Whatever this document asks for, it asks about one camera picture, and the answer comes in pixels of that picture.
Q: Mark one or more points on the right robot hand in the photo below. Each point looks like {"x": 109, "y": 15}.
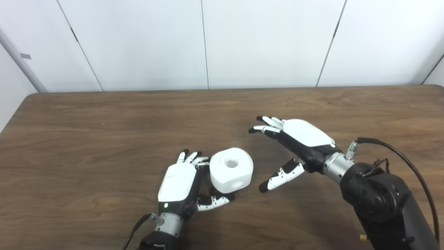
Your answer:
{"x": 307, "y": 133}

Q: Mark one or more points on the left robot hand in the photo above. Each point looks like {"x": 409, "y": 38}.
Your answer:
{"x": 177, "y": 182}

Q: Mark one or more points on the round white piece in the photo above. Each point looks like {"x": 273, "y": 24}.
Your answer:
{"x": 225, "y": 175}

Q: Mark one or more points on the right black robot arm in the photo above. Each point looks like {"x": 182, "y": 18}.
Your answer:
{"x": 381, "y": 205}

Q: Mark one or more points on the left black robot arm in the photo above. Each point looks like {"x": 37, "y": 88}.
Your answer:
{"x": 166, "y": 227}

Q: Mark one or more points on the small grey tape label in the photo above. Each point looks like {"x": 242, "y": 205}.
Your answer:
{"x": 25, "y": 56}

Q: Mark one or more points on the grey wall corner post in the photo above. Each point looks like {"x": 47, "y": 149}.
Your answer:
{"x": 22, "y": 59}

